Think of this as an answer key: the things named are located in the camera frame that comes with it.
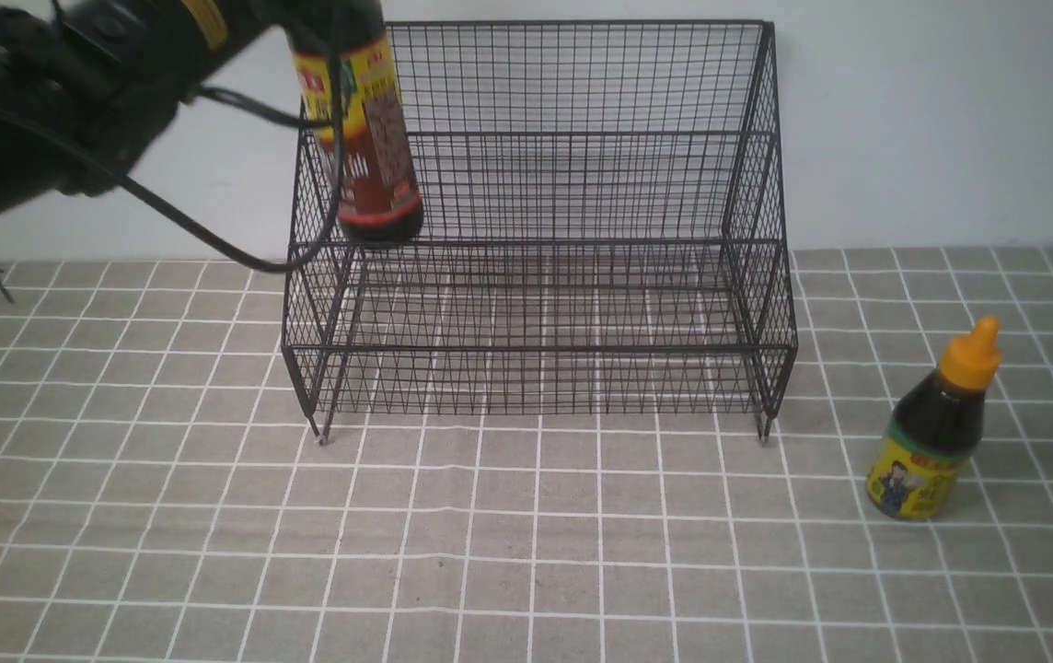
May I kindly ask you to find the grey checkered tablecloth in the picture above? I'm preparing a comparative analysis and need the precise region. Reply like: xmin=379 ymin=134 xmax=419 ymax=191
xmin=0 ymin=248 xmax=1053 ymax=662

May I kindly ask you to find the oyster sauce bottle orange cap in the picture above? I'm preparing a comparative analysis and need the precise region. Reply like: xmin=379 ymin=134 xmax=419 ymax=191
xmin=865 ymin=316 xmax=1001 ymax=521

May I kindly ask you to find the black wire shelf rack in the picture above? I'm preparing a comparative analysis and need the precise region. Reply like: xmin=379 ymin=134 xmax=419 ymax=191
xmin=280 ymin=18 xmax=799 ymax=441

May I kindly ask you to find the soy sauce bottle red label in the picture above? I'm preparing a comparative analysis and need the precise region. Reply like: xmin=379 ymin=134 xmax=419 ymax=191
xmin=289 ymin=1 xmax=424 ymax=249

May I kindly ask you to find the black cable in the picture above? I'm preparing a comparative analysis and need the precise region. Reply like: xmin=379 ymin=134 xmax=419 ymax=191
xmin=0 ymin=55 xmax=347 ymax=305

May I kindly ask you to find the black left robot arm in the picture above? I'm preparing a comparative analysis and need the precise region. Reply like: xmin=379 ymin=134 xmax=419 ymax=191
xmin=0 ymin=1 xmax=275 ymax=215

